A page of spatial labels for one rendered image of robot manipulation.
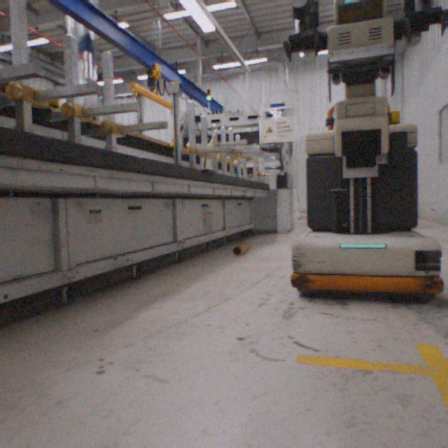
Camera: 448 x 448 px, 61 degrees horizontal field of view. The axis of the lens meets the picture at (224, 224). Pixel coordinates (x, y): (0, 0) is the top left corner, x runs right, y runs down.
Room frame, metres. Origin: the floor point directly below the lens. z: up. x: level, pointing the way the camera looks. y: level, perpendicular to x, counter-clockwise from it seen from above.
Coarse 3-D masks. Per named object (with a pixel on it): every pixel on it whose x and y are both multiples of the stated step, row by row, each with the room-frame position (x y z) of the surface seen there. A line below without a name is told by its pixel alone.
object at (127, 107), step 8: (112, 104) 1.50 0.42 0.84; (120, 104) 1.49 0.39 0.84; (128, 104) 1.48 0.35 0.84; (136, 104) 1.47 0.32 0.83; (48, 112) 1.59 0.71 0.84; (56, 112) 1.58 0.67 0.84; (88, 112) 1.53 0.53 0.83; (96, 112) 1.52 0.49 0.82; (104, 112) 1.51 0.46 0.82; (112, 112) 1.50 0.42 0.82; (120, 112) 1.51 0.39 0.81; (128, 112) 1.51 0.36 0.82; (48, 120) 1.60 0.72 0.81; (56, 120) 1.61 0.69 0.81
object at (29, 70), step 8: (16, 64) 1.01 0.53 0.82; (24, 64) 1.00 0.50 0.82; (32, 64) 0.99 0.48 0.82; (40, 64) 1.01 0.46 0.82; (0, 72) 1.03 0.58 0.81; (8, 72) 1.02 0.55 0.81; (16, 72) 1.01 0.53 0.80; (24, 72) 1.00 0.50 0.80; (32, 72) 1.00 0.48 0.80; (40, 72) 1.01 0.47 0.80; (0, 80) 1.04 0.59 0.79; (8, 80) 1.04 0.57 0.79; (16, 80) 1.04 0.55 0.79
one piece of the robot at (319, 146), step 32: (416, 128) 1.86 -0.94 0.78; (320, 160) 1.99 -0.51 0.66; (416, 160) 1.86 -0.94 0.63; (320, 192) 2.00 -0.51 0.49; (352, 192) 1.89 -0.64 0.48; (384, 192) 1.90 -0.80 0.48; (416, 192) 1.86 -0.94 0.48; (320, 224) 2.00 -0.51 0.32; (352, 224) 1.89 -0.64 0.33; (384, 224) 1.88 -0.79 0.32; (416, 224) 1.86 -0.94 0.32
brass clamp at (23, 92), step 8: (8, 88) 1.25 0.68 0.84; (16, 88) 1.24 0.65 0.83; (24, 88) 1.26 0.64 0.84; (32, 88) 1.30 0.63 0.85; (8, 96) 1.25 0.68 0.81; (16, 96) 1.24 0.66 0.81; (24, 96) 1.26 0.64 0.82; (32, 96) 1.29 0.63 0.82; (32, 104) 1.32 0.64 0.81; (40, 104) 1.33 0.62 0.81; (48, 104) 1.36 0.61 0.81
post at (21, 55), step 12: (12, 0) 1.27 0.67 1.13; (24, 0) 1.29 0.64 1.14; (12, 12) 1.27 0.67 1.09; (24, 12) 1.29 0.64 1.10; (12, 24) 1.27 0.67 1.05; (24, 24) 1.29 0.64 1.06; (12, 36) 1.27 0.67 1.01; (24, 36) 1.28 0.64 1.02; (12, 48) 1.27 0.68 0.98; (24, 48) 1.28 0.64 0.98; (12, 60) 1.28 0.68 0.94; (24, 60) 1.28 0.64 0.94; (24, 84) 1.27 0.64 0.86; (24, 108) 1.27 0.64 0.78; (24, 120) 1.27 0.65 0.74
